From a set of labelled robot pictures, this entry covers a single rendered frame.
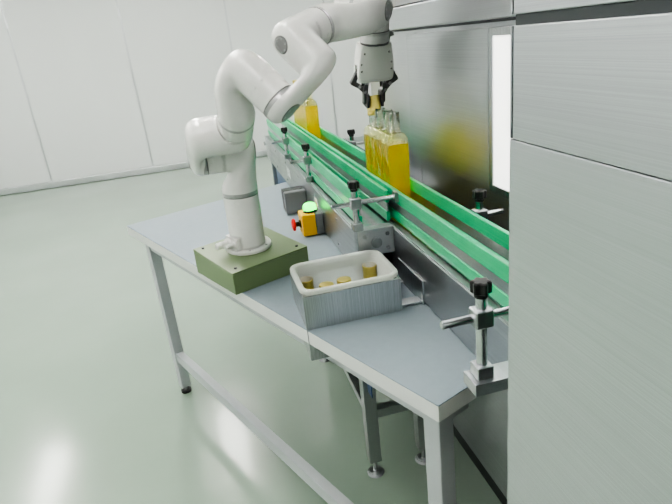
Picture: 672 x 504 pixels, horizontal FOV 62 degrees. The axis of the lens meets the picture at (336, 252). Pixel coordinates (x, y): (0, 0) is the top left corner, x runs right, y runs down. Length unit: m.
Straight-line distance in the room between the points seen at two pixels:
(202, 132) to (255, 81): 0.21
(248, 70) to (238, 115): 0.11
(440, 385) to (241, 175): 0.75
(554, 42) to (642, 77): 0.09
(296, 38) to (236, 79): 0.15
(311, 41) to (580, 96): 0.86
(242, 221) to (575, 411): 1.14
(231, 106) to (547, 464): 0.95
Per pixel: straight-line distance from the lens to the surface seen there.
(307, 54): 1.21
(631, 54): 0.39
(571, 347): 0.49
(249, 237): 1.52
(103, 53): 7.29
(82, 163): 7.46
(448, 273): 1.14
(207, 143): 1.35
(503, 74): 1.22
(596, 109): 0.41
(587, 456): 0.52
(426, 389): 1.02
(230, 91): 1.25
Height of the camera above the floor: 1.34
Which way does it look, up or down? 21 degrees down
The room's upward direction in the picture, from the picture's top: 6 degrees counter-clockwise
